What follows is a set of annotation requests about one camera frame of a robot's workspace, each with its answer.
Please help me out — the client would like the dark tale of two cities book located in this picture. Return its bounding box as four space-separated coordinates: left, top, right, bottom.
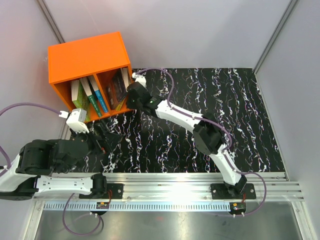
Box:
106 69 127 110

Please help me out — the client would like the blue bottom treehouse book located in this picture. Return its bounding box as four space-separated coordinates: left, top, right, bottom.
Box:
114 67 132 112

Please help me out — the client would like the blue 26-storey treehouse book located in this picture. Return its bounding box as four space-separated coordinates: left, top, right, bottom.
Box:
89 75 109 113

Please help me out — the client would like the lime green treehouse book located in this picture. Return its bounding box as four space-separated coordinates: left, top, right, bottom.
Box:
71 79 90 122

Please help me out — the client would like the dark green treehouse book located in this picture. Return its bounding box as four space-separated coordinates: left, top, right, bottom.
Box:
80 77 102 117

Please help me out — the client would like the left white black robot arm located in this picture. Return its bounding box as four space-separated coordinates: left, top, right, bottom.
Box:
0 126 122 201

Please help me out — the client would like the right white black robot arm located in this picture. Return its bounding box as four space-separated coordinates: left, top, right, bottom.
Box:
126 81 247 199

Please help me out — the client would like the orange two-compartment shelf box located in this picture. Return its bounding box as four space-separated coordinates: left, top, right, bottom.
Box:
48 31 132 111

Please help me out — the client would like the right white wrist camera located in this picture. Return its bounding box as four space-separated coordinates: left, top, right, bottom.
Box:
131 72 147 88

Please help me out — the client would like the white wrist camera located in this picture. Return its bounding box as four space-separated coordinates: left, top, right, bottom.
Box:
58 108 90 134
131 72 147 88

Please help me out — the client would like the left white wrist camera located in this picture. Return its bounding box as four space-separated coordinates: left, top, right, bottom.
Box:
58 108 90 134

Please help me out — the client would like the aluminium mounting rail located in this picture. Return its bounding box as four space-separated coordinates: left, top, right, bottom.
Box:
34 172 304 203

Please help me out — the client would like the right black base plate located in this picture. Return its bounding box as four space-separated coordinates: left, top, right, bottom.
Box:
209 183 257 200

